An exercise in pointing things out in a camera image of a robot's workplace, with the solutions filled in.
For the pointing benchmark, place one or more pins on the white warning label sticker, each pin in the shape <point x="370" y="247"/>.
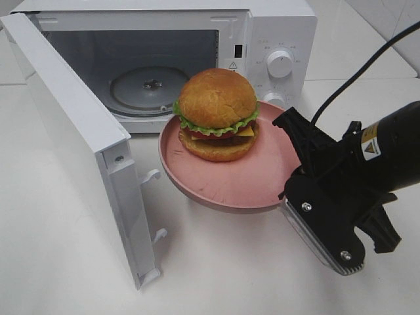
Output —
<point x="234" y="64"/>

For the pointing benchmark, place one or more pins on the white microwave oven body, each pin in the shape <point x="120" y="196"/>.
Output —
<point x="100" y="40"/>

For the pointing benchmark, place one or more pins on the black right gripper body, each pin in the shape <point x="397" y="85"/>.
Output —
<point x="361" y="201"/>

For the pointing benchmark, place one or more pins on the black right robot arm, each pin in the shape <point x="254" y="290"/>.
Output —
<point x="391" y="149"/>

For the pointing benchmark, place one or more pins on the white microwave door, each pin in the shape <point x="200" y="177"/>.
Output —
<point x="92" y="146"/>

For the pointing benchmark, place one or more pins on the upper white power knob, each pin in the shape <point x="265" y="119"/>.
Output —
<point x="279" y="63"/>

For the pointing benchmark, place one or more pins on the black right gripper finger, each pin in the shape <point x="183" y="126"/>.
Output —
<point x="315" y="149"/>
<point x="327" y="232"/>

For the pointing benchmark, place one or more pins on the pink round plate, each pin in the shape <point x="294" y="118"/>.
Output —
<point x="250" y="184"/>

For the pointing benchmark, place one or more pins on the glass microwave turntable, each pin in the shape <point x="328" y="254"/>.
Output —
<point x="146" y="91"/>

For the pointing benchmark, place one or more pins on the toy burger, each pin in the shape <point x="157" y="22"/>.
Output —
<point x="218" y="112"/>

